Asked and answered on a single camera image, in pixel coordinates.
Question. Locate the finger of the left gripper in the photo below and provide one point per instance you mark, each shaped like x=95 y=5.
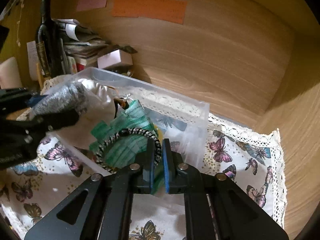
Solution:
x=57 y=121
x=35 y=99

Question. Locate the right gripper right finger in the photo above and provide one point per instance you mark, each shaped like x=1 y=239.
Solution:
x=215 y=207

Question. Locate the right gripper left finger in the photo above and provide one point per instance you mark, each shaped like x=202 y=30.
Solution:
x=100 y=208

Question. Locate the grey knit item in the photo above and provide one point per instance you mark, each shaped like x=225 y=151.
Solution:
x=72 y=96

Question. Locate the white drawstring pouch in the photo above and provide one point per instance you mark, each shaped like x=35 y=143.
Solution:
x=100 y=107

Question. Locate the green knit cloth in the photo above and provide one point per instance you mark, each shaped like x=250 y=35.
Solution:
x=118 y=143

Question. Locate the white cylindrical roll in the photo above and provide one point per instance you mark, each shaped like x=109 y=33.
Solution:
x=9 y=74

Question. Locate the white handwritten paper note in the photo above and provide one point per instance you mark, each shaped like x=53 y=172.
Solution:
x=32 y=59

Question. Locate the butterfly print lace tablecloth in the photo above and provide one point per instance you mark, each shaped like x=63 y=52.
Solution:
x=253 y=161

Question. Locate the clear plastic storage bin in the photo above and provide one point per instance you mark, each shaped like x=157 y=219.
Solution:
x=180 y=119

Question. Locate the dark wine bottle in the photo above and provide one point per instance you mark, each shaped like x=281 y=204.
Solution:
x=48 y=43

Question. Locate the stack of papers and books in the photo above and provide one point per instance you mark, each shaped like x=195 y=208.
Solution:
x=81 y=45

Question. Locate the small pink white box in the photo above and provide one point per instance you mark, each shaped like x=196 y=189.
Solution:
x=117 y=58

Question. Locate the orange sticky note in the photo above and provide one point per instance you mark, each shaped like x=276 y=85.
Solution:
x=165 y=10

